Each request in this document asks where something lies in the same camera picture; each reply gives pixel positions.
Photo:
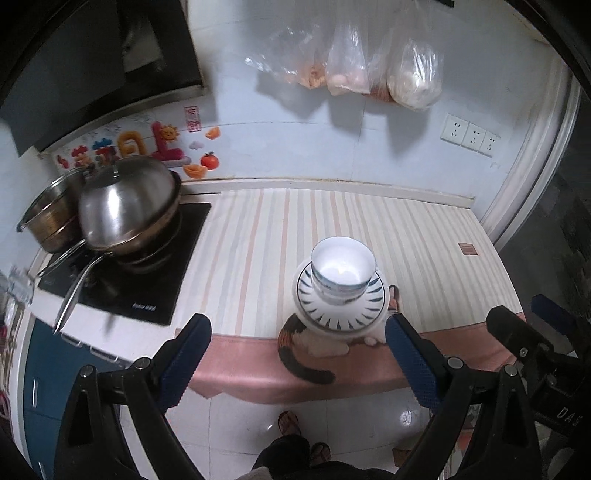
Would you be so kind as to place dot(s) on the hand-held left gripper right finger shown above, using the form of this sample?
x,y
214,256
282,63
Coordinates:
x,y
411,364

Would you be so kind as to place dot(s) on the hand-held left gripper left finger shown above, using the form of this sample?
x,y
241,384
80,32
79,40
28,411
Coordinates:
x,y
184,364

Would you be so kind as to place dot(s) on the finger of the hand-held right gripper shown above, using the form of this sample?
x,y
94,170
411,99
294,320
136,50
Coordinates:
x,y
551,314
512,327

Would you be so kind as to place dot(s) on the white patterned plate stack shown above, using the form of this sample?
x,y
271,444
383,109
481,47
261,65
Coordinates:
x,y
344,336

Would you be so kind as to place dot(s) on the blue striped white plate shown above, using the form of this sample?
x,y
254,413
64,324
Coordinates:
x,y
341,318

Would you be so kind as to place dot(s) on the white bowl with blue print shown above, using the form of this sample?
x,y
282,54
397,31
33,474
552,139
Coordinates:
x,y
342,298

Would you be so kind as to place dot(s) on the plain white bowl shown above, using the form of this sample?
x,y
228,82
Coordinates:
x,y
341,263

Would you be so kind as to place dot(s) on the black induction cooktop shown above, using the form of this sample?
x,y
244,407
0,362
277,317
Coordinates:
x,y
152,295

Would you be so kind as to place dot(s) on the person's left foot in sandal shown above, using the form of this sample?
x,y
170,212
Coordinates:
x,y
288,422

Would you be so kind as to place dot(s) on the person's foot in sandal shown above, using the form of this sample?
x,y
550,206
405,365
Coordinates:
x,y
320,454
288,422

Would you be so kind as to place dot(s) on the person's right foot in sandal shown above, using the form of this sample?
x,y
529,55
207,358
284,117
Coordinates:
x,y
320,454

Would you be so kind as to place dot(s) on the steel wok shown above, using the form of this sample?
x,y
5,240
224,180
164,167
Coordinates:
x,y
143,240

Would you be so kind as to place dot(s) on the blue kitchen cabinet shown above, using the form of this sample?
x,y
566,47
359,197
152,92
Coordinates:
x,y
46,369

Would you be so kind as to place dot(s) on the striped tablecloth with cat print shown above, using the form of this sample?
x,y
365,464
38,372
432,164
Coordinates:
x,y
258,240

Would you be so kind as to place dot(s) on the steel domed lid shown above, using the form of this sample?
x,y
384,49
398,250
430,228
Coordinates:
x,y
124,198

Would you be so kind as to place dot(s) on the clear plastic container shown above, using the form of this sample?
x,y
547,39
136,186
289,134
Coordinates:
x,y
16,286

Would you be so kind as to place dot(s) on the steel pot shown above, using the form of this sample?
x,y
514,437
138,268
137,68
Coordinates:
x,y
46,217

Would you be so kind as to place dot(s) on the plastic bag with white contents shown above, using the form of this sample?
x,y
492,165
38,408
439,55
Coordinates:
x,y
415,74

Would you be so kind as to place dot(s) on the reddish plastic bag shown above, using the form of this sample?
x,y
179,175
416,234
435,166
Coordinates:
x,y
381,74

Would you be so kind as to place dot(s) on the clear plastic bag with eggs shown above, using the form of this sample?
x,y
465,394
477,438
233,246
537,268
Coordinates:
x,y
346,64

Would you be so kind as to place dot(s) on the black range hood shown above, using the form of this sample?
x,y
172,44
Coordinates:
x,y
69,69

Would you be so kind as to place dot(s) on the clear plastic bag orange contents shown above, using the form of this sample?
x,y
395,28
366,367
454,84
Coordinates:
x,y
295,60

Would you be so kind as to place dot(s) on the white door frame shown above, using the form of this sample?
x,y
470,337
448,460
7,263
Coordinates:
x,y
545,152

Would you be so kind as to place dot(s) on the white wall socket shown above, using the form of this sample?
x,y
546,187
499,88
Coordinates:
x,y
454,129
490,143
473,136

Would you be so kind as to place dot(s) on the colourful wall stickers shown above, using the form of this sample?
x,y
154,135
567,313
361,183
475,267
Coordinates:
x,y
134,143

